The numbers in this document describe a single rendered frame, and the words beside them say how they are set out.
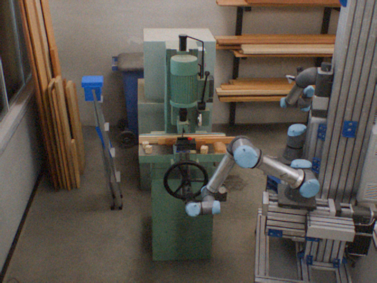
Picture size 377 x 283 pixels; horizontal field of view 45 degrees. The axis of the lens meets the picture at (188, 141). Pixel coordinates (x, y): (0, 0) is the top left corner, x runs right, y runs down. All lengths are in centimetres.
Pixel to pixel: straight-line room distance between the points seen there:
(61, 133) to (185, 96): 153
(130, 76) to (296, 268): 254
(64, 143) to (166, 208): 137
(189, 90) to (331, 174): 103
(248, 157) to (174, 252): 130
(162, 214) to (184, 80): 98
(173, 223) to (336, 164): 121
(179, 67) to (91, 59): 255
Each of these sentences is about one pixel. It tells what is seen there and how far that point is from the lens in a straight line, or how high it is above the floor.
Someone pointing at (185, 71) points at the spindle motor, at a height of 145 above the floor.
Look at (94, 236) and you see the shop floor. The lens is 376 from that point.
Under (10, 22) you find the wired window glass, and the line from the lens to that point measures 411.
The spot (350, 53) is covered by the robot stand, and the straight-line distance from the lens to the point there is 263.
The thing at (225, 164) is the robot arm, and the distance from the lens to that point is 257.
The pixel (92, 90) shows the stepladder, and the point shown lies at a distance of 354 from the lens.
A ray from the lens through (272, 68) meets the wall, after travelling 550.
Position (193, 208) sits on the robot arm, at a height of 86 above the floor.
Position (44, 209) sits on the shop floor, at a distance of 416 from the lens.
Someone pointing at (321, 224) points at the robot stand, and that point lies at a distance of 277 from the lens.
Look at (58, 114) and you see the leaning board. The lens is 401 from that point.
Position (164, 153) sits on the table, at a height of 90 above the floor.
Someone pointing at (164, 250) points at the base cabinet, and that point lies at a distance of 343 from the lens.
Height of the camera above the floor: 232
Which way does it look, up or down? 27 degrees down
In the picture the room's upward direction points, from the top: 2 degrees clockwise
